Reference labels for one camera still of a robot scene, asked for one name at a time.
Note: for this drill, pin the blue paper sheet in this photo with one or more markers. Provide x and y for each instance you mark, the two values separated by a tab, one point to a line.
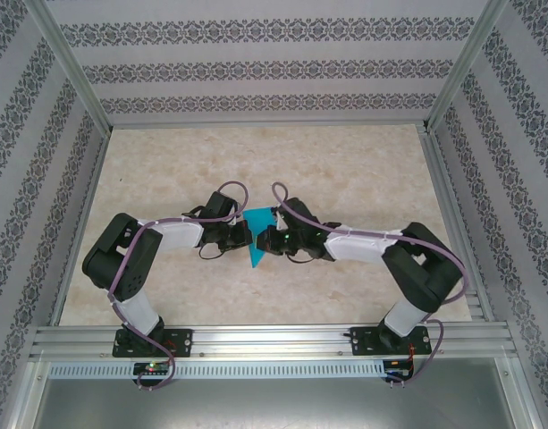
260	220

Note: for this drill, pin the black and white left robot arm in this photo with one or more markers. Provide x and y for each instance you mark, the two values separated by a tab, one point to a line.
121	268

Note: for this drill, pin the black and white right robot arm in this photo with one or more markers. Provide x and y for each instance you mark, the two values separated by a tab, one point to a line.
416	277

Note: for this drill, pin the grey sheet metal panel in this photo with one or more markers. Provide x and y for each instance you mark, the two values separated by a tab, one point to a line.
273	402

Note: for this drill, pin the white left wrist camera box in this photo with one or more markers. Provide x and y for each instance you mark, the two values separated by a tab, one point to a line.
237	218

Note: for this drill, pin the aluminium mounting rail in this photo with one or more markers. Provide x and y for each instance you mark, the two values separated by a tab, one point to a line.
273	339

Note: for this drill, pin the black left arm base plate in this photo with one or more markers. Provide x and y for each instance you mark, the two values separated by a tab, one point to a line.
184	342

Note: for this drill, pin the aluminium frame beam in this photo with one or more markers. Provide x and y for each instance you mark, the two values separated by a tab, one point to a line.
269	123

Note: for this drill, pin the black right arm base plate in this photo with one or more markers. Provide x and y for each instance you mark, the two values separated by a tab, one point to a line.
360	342

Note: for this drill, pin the aluminium table side rail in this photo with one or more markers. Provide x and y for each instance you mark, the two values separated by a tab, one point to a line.
93	179
441	179

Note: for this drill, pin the aluminium frame post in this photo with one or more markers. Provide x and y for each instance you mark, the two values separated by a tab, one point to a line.
68	62
469	62

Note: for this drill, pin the aluminium frame leg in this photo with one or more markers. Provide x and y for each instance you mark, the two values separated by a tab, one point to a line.
521	393
25	393

